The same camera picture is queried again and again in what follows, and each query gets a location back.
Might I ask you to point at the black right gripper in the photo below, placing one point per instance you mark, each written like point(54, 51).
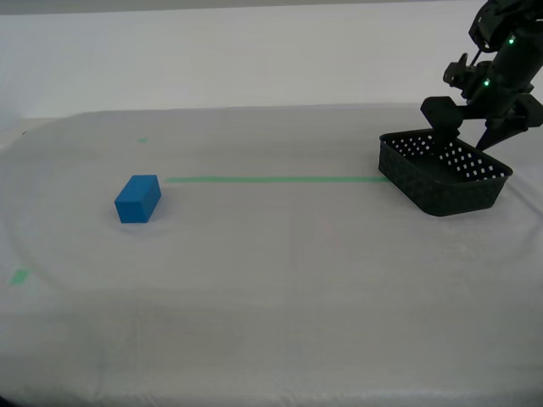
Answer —
point(494, 95)

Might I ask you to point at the black perforated plastic basket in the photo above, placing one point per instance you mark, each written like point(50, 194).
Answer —
point(445, 199)

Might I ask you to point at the blue rectangular block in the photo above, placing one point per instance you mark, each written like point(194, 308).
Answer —
point(136, 201)

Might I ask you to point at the long green tape line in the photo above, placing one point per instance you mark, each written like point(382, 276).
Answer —
point(275, 180)

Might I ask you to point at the white woven plastic table cover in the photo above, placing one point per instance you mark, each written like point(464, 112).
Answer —
point(271, 297)

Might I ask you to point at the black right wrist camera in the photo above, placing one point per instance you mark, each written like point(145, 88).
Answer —
point(456, 73)

